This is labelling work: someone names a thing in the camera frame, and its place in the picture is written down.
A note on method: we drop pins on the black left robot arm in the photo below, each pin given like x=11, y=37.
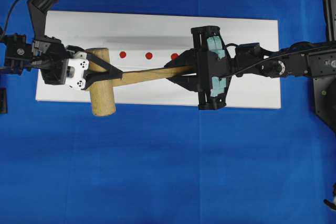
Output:
x=18, y=55

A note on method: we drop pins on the large white base board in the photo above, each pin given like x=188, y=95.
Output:
x=91, y=30

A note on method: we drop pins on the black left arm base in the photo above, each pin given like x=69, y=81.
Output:
x=3, y=101

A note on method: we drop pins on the black white clamp object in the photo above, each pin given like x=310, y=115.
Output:
x=331, y=203

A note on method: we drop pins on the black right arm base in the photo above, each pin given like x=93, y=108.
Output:
x=324, y=100

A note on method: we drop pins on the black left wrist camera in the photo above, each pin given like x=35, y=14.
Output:
x=38, y=10

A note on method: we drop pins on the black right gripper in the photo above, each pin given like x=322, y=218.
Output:
x=202, y=57

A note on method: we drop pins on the blue table cloth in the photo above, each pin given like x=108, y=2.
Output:
x=170, y=164

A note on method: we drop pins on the wooden mallet hammer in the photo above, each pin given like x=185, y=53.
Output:
x=102, y=94

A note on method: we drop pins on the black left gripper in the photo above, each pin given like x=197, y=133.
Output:
x=59, y=67

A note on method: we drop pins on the small white raised block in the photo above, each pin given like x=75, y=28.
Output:
x=136, y=57

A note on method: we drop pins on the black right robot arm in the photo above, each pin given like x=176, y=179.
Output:
x=311, y=60

